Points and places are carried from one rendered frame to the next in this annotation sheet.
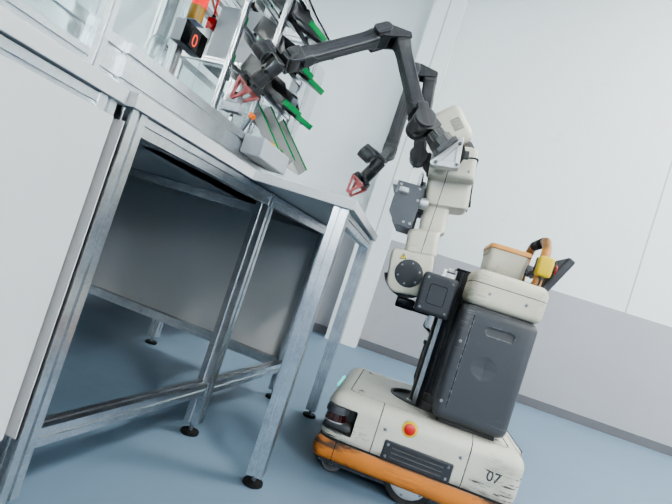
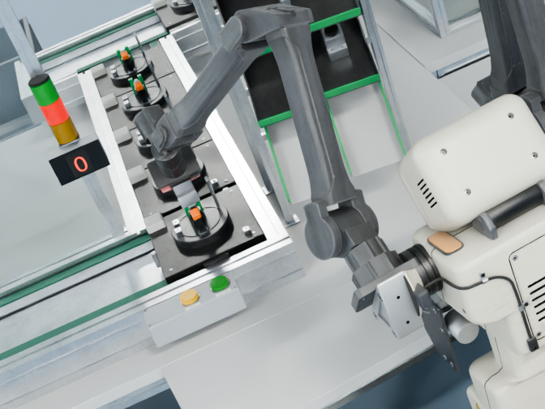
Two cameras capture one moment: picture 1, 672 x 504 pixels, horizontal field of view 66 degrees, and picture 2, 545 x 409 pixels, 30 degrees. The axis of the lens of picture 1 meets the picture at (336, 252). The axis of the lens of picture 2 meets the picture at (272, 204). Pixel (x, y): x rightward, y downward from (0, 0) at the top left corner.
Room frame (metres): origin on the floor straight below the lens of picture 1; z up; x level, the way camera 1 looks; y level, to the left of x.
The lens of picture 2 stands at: (1.22, -1.41, 2.24)
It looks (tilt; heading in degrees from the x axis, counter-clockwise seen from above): 33 degrees down; 69
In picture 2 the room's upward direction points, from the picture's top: 21 degrees counter-clockwise
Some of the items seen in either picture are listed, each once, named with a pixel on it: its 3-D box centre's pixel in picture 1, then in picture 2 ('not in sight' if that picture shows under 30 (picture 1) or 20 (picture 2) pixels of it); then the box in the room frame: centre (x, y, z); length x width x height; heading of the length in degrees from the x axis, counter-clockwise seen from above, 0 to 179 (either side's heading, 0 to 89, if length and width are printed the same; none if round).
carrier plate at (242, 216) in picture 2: not in sight; (203, 231); (1.76, 0.49, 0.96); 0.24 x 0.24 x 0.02; 74
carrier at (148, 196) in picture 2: not in sight; (173, 165); (1.83, 0.74, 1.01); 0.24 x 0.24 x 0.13; 74
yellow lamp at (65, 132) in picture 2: (196, 14); (63, 128); (1.61, 0.66, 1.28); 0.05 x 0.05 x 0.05
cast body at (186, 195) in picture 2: (231, 102); (182, 184); (1.76, 0.50, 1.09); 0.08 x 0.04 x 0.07; 75
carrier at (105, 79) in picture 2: not in sight; (126, 60); (2.03, 1.44, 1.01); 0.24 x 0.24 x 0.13; 74
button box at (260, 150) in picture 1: (265, 155); (195, 308); (1.62, 0.31, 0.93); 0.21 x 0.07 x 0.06; 164
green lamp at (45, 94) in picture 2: not in sight; (44, 91); (1.61, 0.66, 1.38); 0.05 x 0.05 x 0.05
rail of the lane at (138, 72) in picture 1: (218, 135); (111, 334); (1.45, 0.42, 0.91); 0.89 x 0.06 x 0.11; 164
